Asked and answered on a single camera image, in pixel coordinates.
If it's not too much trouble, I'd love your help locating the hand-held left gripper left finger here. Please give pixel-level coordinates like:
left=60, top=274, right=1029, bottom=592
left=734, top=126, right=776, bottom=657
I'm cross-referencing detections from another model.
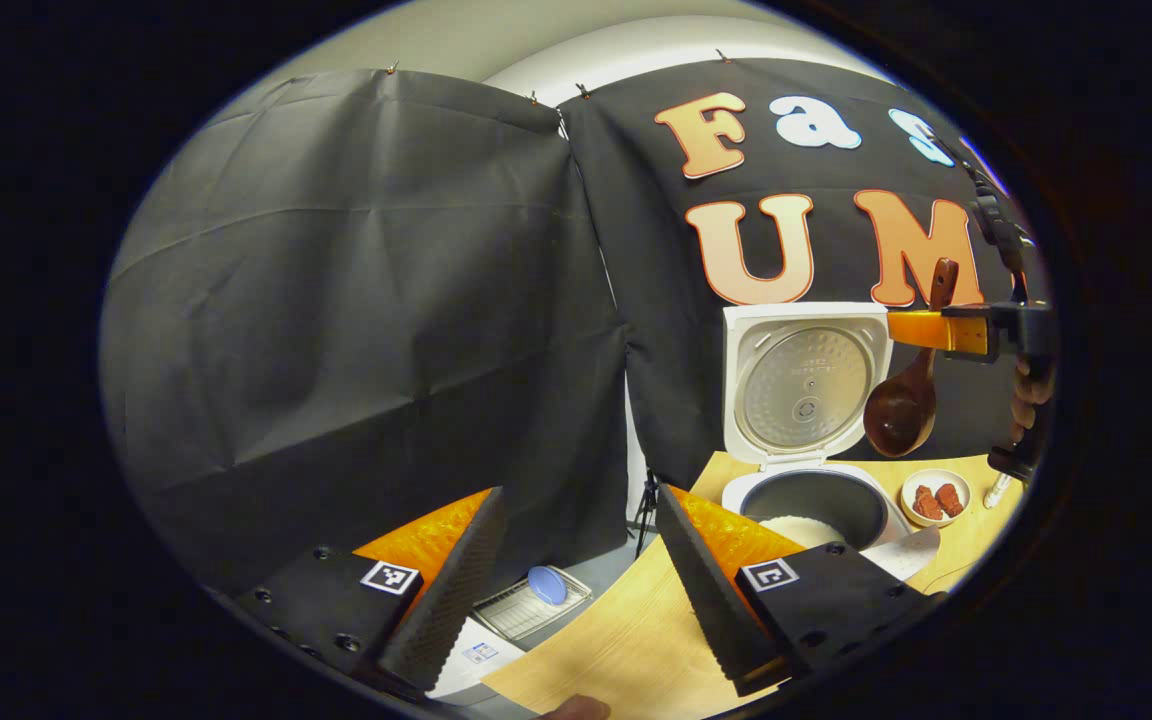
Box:
left=236, top=487, right=507, bottom=701

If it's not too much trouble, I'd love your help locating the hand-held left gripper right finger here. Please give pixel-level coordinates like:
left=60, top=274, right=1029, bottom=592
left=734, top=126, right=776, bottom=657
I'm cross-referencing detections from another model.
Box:
left=654, top=485, right=947, bottom=698

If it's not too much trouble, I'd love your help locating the dark wooden spoon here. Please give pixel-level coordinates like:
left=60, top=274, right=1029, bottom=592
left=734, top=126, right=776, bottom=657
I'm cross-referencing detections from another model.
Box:
left=863, top=258, right=960, bottom=459

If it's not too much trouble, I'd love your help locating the white rice portion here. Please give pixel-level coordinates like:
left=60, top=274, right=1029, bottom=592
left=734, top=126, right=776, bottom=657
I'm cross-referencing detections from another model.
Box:
left=758, top=515, right=845, bottom=549

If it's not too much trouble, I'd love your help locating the white rice cooker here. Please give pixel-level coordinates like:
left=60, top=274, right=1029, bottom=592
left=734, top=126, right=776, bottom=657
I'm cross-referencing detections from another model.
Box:
left=721, top=302, right=942, bottom=581

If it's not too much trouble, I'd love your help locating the clear plastic tray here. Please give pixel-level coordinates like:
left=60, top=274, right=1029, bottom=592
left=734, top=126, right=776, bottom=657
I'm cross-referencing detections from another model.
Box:
left=471, top=565, right=594, bottom=641

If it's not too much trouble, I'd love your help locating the white box with blue label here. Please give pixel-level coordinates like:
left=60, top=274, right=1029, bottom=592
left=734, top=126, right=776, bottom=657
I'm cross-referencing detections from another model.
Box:
left=426, top=615, right=527, bottom=706

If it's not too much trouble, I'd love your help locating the black tripod stand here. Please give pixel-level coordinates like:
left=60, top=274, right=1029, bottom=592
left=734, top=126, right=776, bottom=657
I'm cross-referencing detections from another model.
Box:
left=633, top=470, right=662, bottom=556

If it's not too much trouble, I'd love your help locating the white round plate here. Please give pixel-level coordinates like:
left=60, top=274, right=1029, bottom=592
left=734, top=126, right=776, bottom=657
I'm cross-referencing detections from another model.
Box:
left=900, top=469, right=972, bottom=528

